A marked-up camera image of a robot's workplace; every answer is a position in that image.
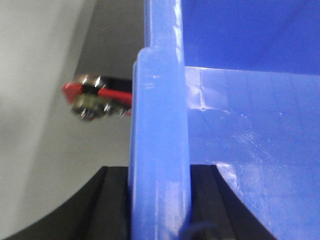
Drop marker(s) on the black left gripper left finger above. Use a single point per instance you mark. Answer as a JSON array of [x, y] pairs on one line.
[[100, 210]]

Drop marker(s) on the red wired metal connector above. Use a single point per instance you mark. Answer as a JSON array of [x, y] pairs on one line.
[[94, 96]]

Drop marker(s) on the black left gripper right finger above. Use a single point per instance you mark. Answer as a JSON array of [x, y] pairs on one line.
[[217, 213]]

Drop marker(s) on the blue plastic bin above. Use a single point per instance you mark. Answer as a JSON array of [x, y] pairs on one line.
[[231, 83]]

